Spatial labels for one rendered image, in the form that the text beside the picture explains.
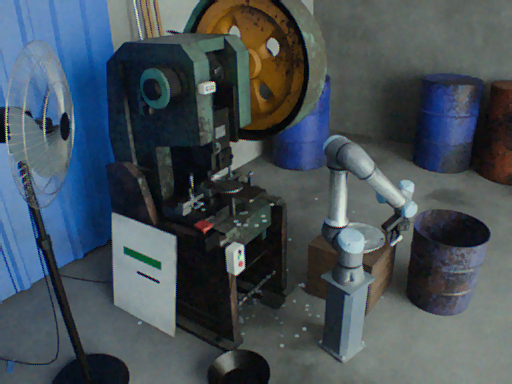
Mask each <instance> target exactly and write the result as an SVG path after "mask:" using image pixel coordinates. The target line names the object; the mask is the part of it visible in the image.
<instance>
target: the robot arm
mask: <svg viewBox="0 0 512 384"><path fill-rule="evenodd" d="M322 151H323V154H324V155H325V157H326V158H327V168H328V169H329V211H328V216H327V217H326V218H325V219H324V220H323V223H321V225H320V234H321V235H322V237H323V239H324V240H325V241H327V242H328V243H329V244H330V245H331V247H332V248H333V249H334V250H335V251H336V252H337V263H336V264H335V266H334V268H333V270H332V279H333V280H334V281H335V282H336V283H337V284H340V285H342V286H346V287H355V286H358V285H360V284H361V283H362V282H363V281H364V279H365V273H364V271H363V268H362V257H363V248H364V238H363V236H362V235H363V234H362V233H361V232H358V231H354V229H349V218H348V217H346V210H347V196H348V182H349V172H350V173H351V174H353V175H354V176H356V177H358V178H359V179H360V180H364V181H365V182H366V183H367V184H369V185H370V186H371V187H372V188H373V189H374V190H375V191H377V194H376V198H377V201H378V202H379V203H381V204H382V203H383V204H385V203H388V204H389V206H391V207H392V208H394V215H392V216H391V217H389V218H388V220H387V221H386V222H384V223H382V225H381V227H382V230H385V231H386V232H387V237H388V241H389V244H390V245H391V246H392V245H394V244H395V243H396V242H398V241H399V240H401V239H402V236H401V231H404V230H405V231H407V230H409V228H410V221H409V217H411V216H413V215H414V214H416V210H417V206H416V204H415V203H414V202H413V201H411V197H412V193H413V190H414V184H413V183H412V182H411V181H409V180H401V181H400V183H399V186H395V185H394V184H393V183H392V182H391V181H390V180H389V178H387V177H386V176H384V175H383V173H382V172H381V171H380V170H378V169H377V168H376V163H375V162H374V161H373V160H372V159H371V158H370V156H369V155H367V154H366V153H365V152H364V151H363V149H362V148H361V147H359V146H358V145H356V144H355V143H353V142H351V141H350V140H349V139H347V138H345V137H341V136H339V135H336V136H333V137H329V138H328V139H327V141H326V142H325V144H324V145H323V149H322ZM407 221H408V222H407ZM408 224H409V227H408V228H407V225H408Z"/></svg>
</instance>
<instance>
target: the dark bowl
mask: <svg viewBox="0 0 512 384"><path fill-rule="evenodd" d="M270 373H271V372H270V367H269V364H268V361H267V360H266V359H264V358H263V357H262V356H261V354H258V353H256V352H254V351H252V350H248V349H233V350H230V351H227V352H225V353H221V354H220V355H219V356H218V357H217V358H215V359H214V360H213V362H211V364H210V366H209V367H208V381H209V384H268V381H269V378H270Z"/></svg>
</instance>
